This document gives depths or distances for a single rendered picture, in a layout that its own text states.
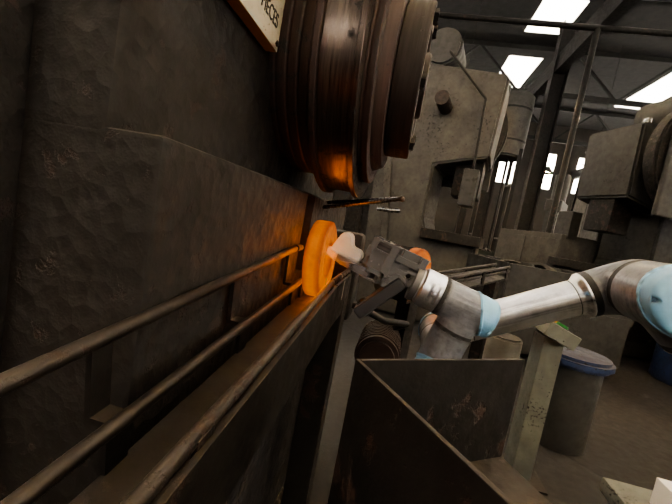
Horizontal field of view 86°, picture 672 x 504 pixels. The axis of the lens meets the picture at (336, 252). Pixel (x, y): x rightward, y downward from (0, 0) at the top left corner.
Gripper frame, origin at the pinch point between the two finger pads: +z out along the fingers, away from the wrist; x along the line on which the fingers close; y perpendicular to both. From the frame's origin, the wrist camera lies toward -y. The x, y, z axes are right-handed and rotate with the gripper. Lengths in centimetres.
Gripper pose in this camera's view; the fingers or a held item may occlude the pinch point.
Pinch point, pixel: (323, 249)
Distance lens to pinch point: 72.7
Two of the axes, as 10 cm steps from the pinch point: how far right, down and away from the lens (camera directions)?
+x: -1.9, 0.6, -9.8
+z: -8.9, -4.4, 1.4
